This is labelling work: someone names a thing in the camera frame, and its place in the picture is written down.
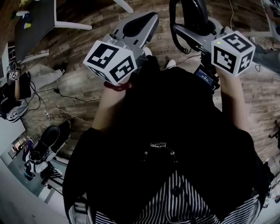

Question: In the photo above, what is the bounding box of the black device with screen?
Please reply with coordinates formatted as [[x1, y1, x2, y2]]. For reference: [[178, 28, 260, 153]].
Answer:
[[193, 53, 220, 94]]

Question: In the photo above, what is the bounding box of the black telephone handset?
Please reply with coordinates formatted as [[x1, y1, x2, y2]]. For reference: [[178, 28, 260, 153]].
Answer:
[[180, 0, 211, 37]]

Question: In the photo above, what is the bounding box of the white object with blue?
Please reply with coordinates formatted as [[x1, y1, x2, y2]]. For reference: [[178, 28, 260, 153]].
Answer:
[[16, 10, 31, 20]]

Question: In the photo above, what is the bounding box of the person's right forearm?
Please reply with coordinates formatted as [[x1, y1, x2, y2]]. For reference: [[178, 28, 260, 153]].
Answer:
[[216, 70, 250, 133]]

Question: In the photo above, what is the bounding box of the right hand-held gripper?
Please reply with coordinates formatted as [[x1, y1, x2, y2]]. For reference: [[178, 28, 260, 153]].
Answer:
[[172, 17, 256, 78]]

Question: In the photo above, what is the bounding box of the black and white striped shirt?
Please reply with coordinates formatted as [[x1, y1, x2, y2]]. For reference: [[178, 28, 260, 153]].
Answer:
[[69, 169, 262, 224]]

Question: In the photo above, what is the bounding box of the white desk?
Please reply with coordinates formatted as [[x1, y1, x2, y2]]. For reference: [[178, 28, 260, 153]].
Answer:
[[0, 118, 68, 224]]

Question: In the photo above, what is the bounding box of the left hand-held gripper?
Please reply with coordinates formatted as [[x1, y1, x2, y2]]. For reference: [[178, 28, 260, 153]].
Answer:
[[83, 12, 160, 85]]

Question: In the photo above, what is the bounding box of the dark grey table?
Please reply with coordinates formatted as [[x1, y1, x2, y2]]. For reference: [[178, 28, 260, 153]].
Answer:
[[13, 0, 93, 64]]

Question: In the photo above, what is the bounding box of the black telephone cord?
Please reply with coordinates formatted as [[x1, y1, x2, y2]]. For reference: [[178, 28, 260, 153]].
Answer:
[[169, 0, 189, 55]]

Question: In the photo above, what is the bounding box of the white floor cable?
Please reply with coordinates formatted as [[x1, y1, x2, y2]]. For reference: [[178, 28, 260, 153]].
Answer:
[[45, 107, 94, 126]]

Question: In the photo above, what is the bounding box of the person's black top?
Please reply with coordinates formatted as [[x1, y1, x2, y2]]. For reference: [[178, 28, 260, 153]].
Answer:
[[62, 56, 274, 224]]

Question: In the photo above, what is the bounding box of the person's white right shoe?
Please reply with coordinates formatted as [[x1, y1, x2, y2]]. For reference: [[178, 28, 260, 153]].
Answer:
[[164, 59, 177, 70]]

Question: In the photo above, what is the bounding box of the black chair base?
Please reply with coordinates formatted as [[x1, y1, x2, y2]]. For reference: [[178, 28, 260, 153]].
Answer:
[[268, 119, 280, 151]]

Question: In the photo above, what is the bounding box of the white table leg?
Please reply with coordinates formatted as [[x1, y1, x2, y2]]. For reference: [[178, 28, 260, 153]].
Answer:
[[113, 0, 134, 14]]

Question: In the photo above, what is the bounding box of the black bead necklace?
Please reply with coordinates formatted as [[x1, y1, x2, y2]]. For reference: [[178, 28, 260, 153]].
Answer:
[[141, 141, 178, 163]]

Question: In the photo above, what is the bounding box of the white table frame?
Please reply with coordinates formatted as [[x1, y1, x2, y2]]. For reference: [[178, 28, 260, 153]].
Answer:
[[240, 0, 280, 38]]

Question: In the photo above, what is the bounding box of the thin white cable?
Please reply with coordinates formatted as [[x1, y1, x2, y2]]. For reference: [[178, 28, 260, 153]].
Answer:
[[228, 0, 235, 32]]

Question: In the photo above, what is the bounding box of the black floor cable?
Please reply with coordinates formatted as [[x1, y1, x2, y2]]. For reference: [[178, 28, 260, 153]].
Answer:
[[29, 80, 102, 110]]

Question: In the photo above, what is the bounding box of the dark red bracelet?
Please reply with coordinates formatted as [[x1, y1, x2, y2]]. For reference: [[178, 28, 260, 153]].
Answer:
[[103, 80, 133, 92]]

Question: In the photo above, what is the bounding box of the person's left forearm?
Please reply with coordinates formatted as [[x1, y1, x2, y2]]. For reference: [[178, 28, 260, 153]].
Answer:
[[91, 84, 132, 133]]

